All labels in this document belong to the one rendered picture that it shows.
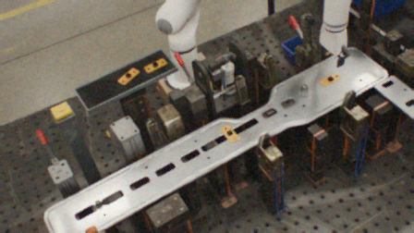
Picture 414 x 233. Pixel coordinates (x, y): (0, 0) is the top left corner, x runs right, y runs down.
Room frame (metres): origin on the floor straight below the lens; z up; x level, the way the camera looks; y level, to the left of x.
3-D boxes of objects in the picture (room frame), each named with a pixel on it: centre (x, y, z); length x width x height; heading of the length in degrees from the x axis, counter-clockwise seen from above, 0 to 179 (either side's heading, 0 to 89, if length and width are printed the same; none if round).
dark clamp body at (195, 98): (1.45, 0.06, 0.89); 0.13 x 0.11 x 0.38; 24
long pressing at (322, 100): (1.27, -0.03, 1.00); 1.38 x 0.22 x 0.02; 114
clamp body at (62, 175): (1.20, 0.56, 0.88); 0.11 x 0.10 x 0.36; 24
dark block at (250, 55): (1.58, -0.17, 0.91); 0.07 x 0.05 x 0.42; 24
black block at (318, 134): (1.24, -0.37, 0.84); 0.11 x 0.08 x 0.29; 24
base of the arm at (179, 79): (1.83, 0.09, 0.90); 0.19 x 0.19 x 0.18
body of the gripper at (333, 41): (1.48, -0.47, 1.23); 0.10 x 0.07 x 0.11; 25
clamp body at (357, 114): (1.27, -0.51, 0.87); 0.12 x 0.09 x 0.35; 24
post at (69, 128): (1.39, 0.54, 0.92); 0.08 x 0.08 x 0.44; 24
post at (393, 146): (1.36, -0.70, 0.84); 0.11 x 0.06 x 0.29; 24
